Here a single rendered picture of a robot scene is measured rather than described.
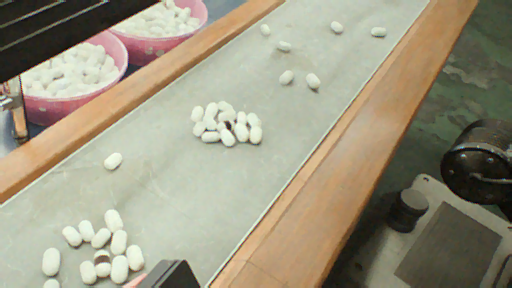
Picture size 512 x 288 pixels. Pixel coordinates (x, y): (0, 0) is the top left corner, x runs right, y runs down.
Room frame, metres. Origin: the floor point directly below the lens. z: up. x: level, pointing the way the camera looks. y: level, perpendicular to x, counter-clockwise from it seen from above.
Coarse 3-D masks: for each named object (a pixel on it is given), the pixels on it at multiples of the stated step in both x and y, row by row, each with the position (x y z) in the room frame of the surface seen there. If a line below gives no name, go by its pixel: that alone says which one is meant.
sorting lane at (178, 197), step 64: (320, 0) 1.23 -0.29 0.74; (384, 0) 1.30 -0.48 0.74; (256, 64) 0.86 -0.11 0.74; (320, 64) 0.90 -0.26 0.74; (128, 128) 0.59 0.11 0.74; (192, 128) 0.62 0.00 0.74; (320, 128) 0.68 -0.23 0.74; (64, 192) 0.43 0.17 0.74; (128, 192) 0.45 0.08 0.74; (192, 192) 0.47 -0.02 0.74; (256, 192) 0.49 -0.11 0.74; (0, 256) 0.31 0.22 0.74; (64, 256) 0.33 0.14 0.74; (192, 256) 0.36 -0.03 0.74
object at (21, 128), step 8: (16, 80) 0.50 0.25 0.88; (8, 88) 0.50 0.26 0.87; (16, 88) 0.50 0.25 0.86; (8, 96) 0.50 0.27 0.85; (16, 96) 0.50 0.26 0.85; (0, 104) 0.48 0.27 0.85; (8, 104) 0.49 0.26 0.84; (16, 104) 0.50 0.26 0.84; (24, 104) 0.52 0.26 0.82; (8, 112) 0.50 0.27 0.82; (16, 112) 0.50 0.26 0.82; (24, 112) 0.51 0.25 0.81; (16, 120) 0.50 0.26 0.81; (24, 120) 0.51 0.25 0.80; (16, 128) 0.50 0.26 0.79; (24, 128) 0.50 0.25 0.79; (16, 136) 0.50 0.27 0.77; (24, 136) 0.50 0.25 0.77; (16, 144) 0.50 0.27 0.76
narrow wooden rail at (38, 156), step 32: (256, 0) 1.11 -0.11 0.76; (288, 0) 1.20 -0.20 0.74; (224, 32) 0.93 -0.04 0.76; (160, 64) 0.76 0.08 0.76; (192, 64) 0.80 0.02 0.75; (128, 96) 0.65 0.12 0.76; (64, 128) 0.54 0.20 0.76; (96, 128) 0.56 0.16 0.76; (0, 160) 0.45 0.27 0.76; (32, 160) 0.46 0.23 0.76; (0, 192) 0.39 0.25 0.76
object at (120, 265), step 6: (120, 258) 0.32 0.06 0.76; (126, 258) 0.33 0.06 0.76; (114, 264) 0.32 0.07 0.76; (120, 264) 0.32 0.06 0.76; (126, 264) 0.32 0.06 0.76; (114, 270) 0.31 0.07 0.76; (120, 270) 0.31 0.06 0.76; (126, 270) 0.31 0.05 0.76; (114, 276) 0.30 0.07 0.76; (120, 276) 0.30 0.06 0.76; (126, 276) 0.30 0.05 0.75; (120, 282) 0.30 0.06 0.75
